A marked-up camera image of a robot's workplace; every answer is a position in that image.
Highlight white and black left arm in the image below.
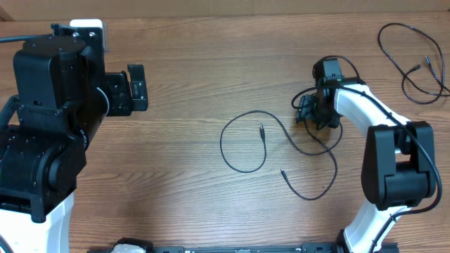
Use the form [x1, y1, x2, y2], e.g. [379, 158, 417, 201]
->
[1, 34, 148, 252]

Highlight long thin black cable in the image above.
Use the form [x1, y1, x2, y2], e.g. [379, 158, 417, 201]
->
[219, 110, 331, 174]

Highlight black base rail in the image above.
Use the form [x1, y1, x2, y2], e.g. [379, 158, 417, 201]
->
[87, 238, 344, 253]

